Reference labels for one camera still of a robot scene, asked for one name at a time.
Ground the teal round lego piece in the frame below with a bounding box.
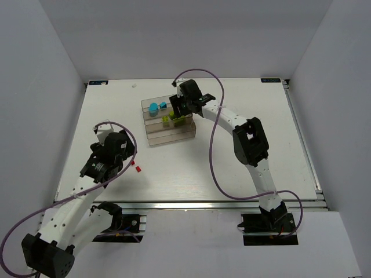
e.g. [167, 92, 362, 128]
[148, 103, 159, 117]

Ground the small teal lego brick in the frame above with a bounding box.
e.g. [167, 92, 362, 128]
[159, 102, 167, 110]

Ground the wrist white camera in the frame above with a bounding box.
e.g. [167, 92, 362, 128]
[171, 78, 186, 98]
[93, 119, 114, 146]

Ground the left blue table label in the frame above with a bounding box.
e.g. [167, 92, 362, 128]
[88, 80, 108, 86]

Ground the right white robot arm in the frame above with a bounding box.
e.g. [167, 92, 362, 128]
[169, 79, 287, 230]

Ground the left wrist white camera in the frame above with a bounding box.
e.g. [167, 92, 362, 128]
[93, 119, 114, 146]

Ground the right blue table label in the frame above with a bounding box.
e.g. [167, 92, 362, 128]
[260, 78, 281, 83]

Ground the blue table label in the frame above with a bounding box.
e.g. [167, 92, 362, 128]
[260, 78, 281, 83]
[88, 80, 108, 86]

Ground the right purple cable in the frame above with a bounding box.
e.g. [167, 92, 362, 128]
[173, 68, 304, 239]

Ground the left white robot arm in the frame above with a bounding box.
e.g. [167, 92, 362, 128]
[21, 129, 136, 277]

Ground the green 2x4 lego brick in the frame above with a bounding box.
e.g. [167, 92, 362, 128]
[173, 116, 187, 127]

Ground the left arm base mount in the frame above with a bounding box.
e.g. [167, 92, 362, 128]
[93, 209, 147, 243]

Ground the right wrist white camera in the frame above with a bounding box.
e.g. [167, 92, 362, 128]
[171, 78, 186, 98]

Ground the clear tiered acrylic container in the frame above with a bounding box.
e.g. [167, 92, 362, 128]
[141, 95, 196, 147]

